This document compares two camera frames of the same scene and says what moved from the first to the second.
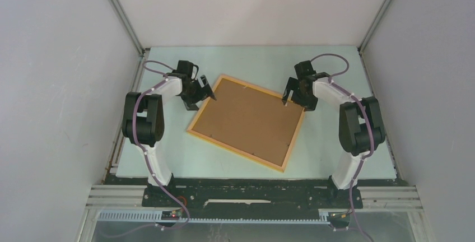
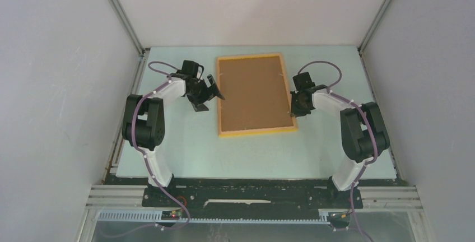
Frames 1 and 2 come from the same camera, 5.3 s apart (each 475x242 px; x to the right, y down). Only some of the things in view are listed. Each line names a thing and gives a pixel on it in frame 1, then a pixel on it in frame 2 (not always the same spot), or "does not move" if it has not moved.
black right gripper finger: (308, 101) -> (298, 113)
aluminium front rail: (391, 198) does not move
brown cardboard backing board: (250, 120) -> (255, 94)
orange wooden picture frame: (250, 121) -> (256, 98)
